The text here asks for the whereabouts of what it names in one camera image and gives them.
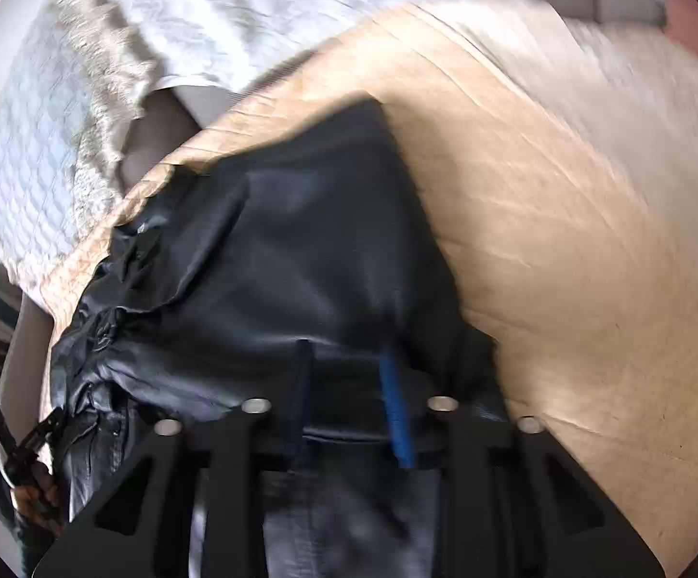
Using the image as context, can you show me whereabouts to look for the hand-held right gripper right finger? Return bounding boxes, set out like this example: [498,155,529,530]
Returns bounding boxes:
[381,348,666,578]

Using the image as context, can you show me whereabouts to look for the grey bed base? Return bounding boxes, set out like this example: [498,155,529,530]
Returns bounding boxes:
[121,87,232,189]

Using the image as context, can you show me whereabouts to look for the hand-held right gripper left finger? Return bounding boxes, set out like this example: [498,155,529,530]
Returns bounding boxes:
[32,340,315,578]

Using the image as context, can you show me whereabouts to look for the black leather jacket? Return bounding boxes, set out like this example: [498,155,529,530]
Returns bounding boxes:
[51,93,512,578]

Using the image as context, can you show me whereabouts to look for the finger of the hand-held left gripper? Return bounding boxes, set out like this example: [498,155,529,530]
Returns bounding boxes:
[0,397,66,491]

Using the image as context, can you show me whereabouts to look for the person's left hand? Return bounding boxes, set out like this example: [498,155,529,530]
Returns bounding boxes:
[12,463,64,534]

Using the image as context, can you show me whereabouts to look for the peach quilted blanket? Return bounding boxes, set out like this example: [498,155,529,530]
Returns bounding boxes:
[41,0,698,578]

